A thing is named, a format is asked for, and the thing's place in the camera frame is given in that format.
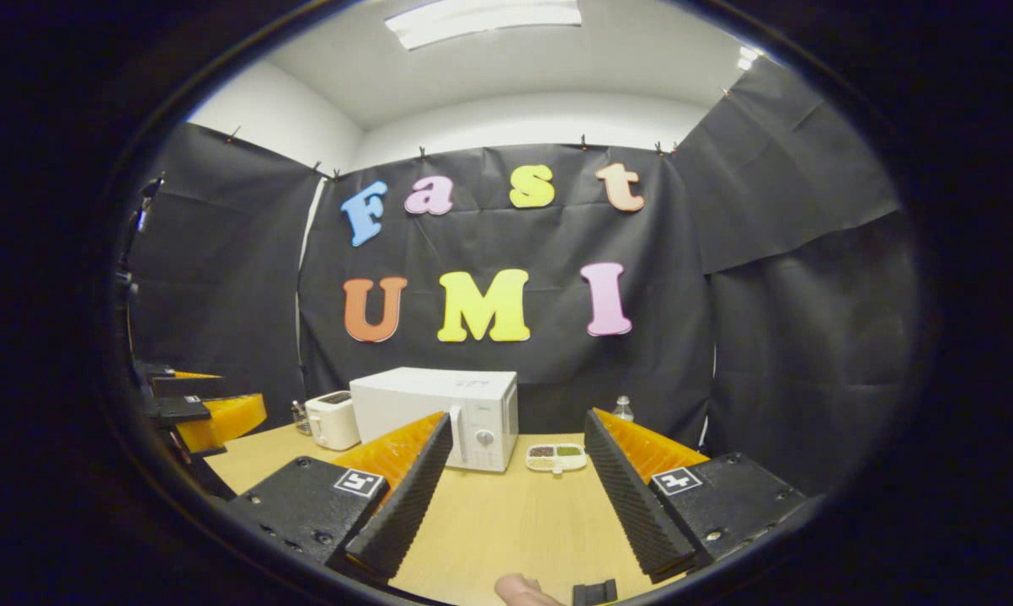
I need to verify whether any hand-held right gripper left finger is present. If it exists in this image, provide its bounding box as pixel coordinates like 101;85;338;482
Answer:
220;410;454;587

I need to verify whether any white microwave oven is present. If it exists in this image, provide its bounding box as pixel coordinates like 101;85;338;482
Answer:
349;367;520;474

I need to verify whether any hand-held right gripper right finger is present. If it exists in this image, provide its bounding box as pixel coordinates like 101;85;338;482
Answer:
584;407;810;584

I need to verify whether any white divided snack tray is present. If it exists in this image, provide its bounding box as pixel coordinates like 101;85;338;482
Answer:
525;443;589;475

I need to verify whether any black backdrop cloth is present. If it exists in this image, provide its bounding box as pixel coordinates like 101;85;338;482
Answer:
123;57;920;497

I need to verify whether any white toaster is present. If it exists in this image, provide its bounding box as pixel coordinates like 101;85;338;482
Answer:
305;391;362;451

